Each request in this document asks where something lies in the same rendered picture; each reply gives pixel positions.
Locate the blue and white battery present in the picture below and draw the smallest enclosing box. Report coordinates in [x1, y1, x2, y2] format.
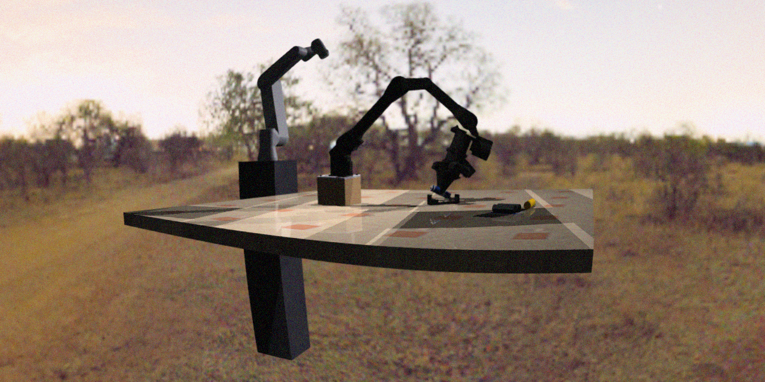
[430, 185, 451, 199]

